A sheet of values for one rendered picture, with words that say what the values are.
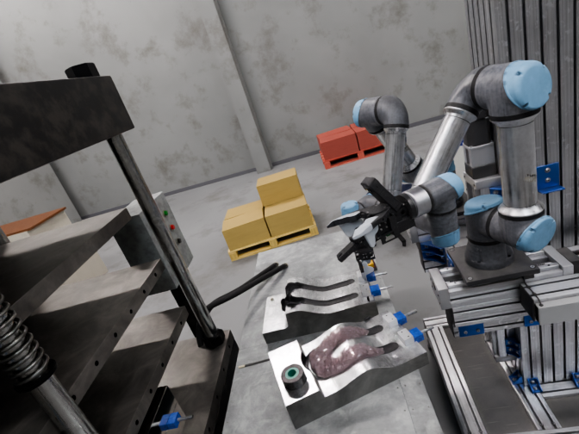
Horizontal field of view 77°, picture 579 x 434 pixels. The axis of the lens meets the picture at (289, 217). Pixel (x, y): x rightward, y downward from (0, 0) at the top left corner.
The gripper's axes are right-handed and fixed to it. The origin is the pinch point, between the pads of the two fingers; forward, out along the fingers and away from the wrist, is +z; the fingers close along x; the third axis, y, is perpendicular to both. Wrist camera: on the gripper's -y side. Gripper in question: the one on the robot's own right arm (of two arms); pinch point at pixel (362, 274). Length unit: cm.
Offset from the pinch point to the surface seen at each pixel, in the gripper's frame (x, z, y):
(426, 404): -60, 11, 7
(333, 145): 484, 52, 17
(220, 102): 626, -65, -176
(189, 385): -30, 12, -82
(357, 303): -16.8, 2.0, -5.1
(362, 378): -53, 3, -10
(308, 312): -17.8, -0.4, -25.9
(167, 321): -19, -13, -84
